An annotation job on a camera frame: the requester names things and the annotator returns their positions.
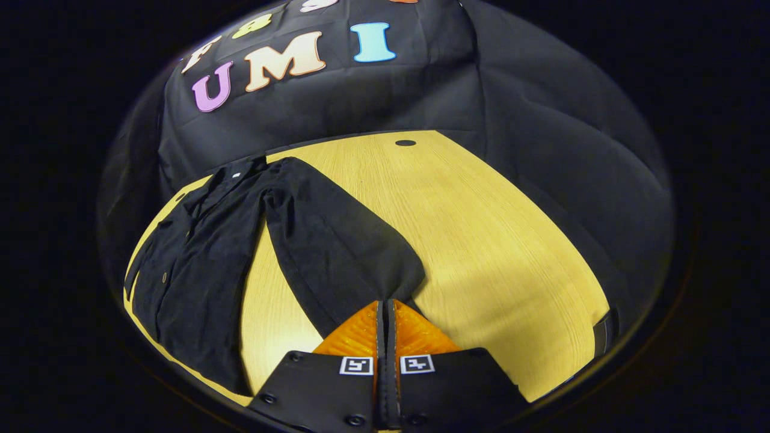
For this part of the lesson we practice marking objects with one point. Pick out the dark grey block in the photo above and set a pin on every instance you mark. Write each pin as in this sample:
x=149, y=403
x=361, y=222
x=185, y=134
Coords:
x=604, y=334

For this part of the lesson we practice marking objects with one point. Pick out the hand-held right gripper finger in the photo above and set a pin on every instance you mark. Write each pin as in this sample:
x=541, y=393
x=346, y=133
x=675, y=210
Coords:
x=393, y=391
x=381, y=391

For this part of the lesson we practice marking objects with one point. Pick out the black backdrop cloth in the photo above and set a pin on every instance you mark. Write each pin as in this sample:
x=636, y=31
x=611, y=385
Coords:
x=541, y=150

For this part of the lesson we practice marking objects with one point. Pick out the black button shirt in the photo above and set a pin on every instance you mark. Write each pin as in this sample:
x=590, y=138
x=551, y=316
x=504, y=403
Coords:
x=325, y=240

